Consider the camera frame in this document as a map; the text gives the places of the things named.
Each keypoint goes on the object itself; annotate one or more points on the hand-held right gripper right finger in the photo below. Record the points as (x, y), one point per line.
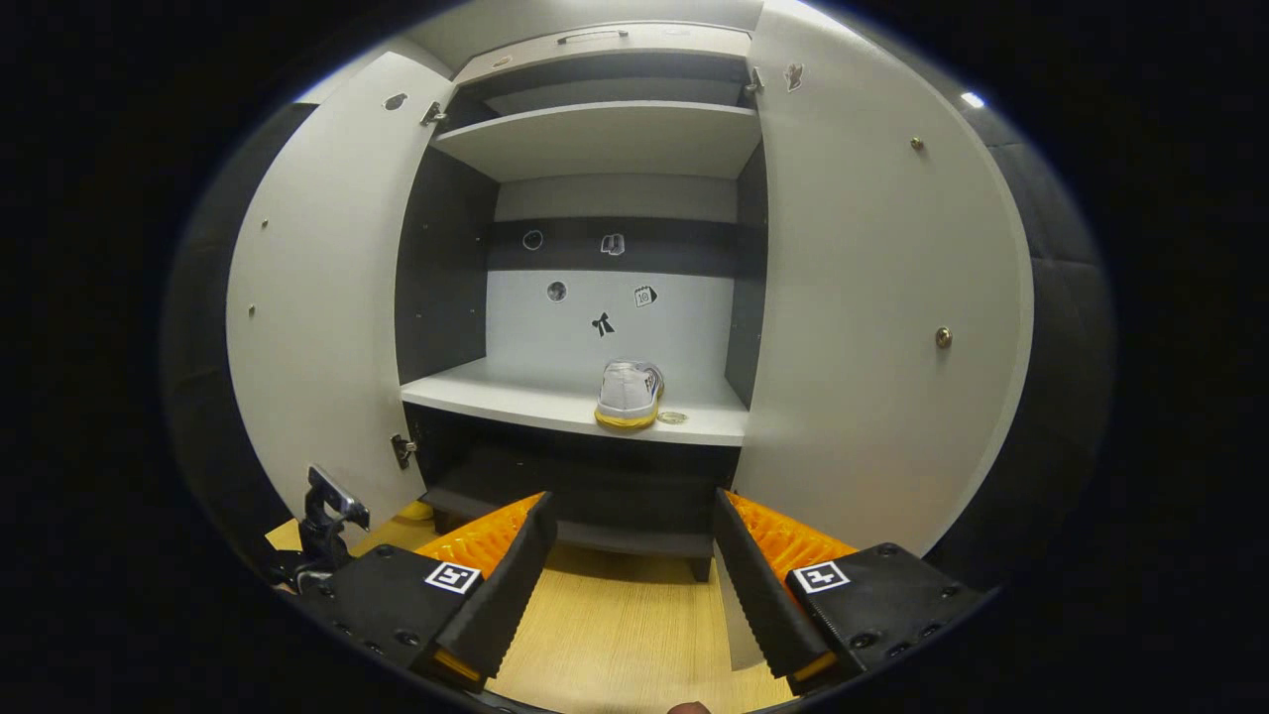
(755, 585)

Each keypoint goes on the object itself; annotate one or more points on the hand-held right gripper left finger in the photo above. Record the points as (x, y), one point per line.
(516, 585)

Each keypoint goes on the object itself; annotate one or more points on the white shoe cabinet door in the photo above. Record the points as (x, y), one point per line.
(872, 347)
(327, 297)

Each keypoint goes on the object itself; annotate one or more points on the white shoe cabinet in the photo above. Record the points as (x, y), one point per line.
(595, 139)

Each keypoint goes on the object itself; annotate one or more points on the metal door hinge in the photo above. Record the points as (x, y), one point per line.
(402, 449)
(755, 79)
(433, 112)

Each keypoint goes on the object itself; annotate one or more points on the white cabinet drawer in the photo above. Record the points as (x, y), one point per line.
(644, 45)

